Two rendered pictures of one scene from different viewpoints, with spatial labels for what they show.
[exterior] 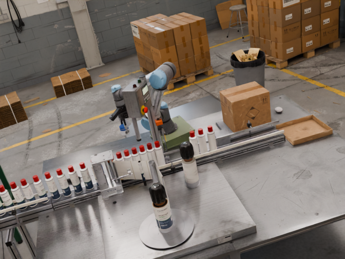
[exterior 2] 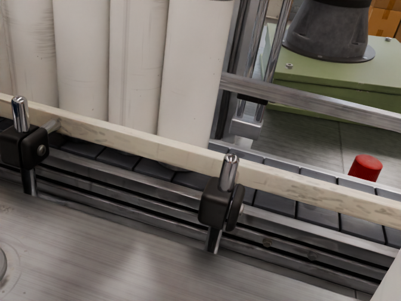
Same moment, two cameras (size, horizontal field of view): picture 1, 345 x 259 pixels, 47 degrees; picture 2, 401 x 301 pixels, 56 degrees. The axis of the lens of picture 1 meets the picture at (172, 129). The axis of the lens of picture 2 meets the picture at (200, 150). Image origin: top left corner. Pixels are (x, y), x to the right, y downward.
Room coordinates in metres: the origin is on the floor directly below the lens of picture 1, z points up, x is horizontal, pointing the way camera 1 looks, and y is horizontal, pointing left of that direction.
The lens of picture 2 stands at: (2.00, 0.00, 1.09)
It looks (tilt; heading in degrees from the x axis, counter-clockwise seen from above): 32 degrees down; 19
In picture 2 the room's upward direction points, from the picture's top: 10 degrees clockwise
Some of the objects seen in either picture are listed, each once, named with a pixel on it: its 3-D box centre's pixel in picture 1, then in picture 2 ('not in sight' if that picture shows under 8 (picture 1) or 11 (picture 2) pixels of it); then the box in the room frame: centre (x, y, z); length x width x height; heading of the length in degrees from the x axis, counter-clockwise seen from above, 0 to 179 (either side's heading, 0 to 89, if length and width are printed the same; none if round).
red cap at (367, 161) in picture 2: not in sight; (364, 171); (2.45, -0.07, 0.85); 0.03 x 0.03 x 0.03
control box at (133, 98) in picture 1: (137, 98); not in sight; (2.37, 0.18, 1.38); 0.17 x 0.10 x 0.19; 154
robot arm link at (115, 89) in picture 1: (117, 92); not in sight; (2.81, 0.35, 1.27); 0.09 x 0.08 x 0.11; 52
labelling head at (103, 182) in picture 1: (107, 173); not in sight; (2.15, 0.46, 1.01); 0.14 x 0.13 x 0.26; 99
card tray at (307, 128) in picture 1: (303, 129); not in sight; (2.45, -0.93, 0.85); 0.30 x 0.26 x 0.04; 99
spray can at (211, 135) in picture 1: (211, 139); not in sight; (2.35, -0.25, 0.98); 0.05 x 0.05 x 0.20
